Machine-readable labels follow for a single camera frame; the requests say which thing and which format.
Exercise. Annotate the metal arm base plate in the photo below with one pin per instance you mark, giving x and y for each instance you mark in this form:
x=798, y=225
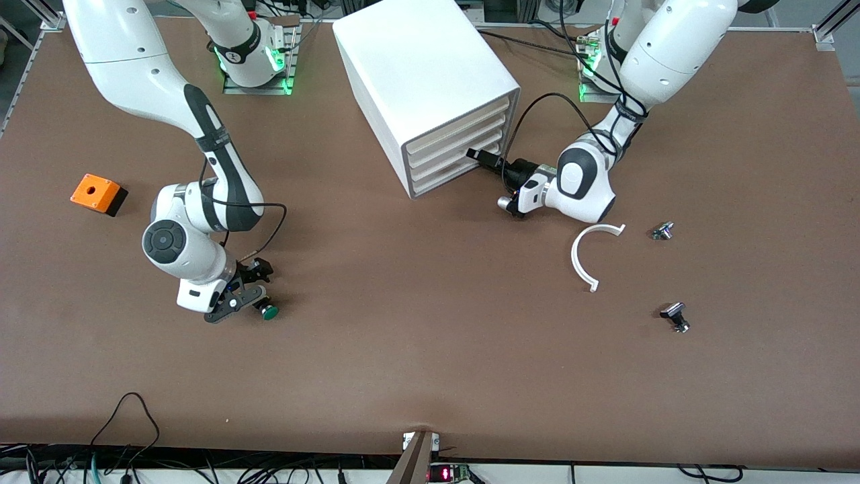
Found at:
x=591, y=97
x=242, y=90

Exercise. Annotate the white drawer cabinet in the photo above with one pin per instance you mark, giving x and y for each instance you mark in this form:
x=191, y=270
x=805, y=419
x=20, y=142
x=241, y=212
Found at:
x=416, y=67

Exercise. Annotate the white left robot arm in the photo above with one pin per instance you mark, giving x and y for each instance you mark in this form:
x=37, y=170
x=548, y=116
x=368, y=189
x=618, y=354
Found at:
x=672, y=54

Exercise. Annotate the green push button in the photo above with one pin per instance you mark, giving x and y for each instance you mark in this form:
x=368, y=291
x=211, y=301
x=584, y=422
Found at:
x=270, y=312

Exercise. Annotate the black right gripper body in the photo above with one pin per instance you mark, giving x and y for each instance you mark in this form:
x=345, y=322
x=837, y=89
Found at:
x=256, y=271

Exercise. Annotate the device with red display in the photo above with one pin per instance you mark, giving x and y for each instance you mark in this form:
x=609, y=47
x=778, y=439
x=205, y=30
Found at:
x=447, y=474

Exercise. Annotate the lower small metal bolt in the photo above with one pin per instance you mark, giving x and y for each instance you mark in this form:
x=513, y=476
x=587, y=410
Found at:
x=673, y=311

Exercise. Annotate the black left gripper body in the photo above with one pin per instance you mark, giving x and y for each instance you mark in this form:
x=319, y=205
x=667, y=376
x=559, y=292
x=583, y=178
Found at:
x=518, y=173

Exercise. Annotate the white drawer tray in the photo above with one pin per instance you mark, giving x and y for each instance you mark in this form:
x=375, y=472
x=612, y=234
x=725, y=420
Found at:
x=443, y=177

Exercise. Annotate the orange box with black base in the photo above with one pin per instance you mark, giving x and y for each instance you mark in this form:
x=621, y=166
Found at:
x=104, y=188

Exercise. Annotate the small silver switch part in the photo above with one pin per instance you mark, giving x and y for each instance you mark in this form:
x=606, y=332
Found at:
x=662, y=231

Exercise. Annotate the aluminium table edge rail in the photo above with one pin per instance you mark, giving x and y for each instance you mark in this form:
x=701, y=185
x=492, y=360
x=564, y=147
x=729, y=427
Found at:
x=27, y=67
x=824, y=37

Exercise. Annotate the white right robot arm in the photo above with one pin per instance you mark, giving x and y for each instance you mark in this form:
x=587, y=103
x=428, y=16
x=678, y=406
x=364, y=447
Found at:
x=134, y=67

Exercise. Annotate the grey camera bracket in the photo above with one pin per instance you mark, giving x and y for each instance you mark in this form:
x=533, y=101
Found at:
x=413, y=464

